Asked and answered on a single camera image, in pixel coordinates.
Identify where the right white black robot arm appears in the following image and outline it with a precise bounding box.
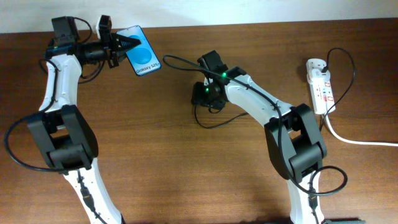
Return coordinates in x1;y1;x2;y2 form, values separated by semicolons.
192;50;326;223

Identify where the black USB charging cable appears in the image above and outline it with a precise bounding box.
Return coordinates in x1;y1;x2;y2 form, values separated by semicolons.
193;47;356;133

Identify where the blue screen Galaxy smartphone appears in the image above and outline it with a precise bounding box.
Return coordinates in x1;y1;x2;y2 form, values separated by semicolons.
117;25;161;77

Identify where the left black camera cable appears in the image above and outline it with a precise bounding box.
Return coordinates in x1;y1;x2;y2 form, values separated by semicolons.
3;58;108;224

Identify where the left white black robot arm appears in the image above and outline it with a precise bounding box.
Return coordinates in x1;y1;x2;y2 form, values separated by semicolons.
27;15;141;223

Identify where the white power strip cord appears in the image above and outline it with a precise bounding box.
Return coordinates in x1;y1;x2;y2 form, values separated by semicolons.
322;113;398;147

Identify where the white USB wall charger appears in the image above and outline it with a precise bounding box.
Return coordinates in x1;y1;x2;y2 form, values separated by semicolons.
307;68;330;85

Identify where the white power strip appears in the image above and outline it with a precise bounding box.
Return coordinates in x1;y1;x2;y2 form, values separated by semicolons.
306;58;335;114

